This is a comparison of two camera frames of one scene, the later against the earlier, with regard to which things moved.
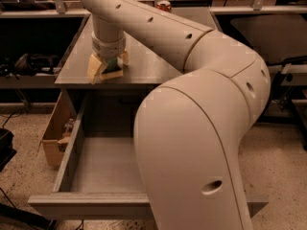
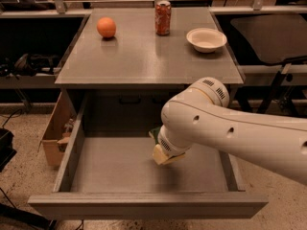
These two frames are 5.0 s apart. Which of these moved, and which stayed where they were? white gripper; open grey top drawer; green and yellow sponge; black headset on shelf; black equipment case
Moved: white gripper; green and yellow sponge
Stayed: open grey top drawer; black equipment case; black headset on shelf
